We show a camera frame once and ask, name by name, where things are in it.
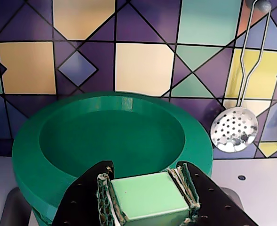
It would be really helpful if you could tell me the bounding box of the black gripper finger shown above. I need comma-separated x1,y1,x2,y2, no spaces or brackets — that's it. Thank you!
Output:
167,161,259,226
52,161,127,226

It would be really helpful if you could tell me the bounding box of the grey utensil hook knob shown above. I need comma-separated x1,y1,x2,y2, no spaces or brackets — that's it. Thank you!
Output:
245,0,273,14

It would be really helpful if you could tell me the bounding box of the large green round bowl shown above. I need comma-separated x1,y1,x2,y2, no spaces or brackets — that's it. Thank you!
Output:
12,90,214,222

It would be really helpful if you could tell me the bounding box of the steel perforated skimmer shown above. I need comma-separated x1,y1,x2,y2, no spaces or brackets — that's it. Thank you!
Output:
210,0,271,153

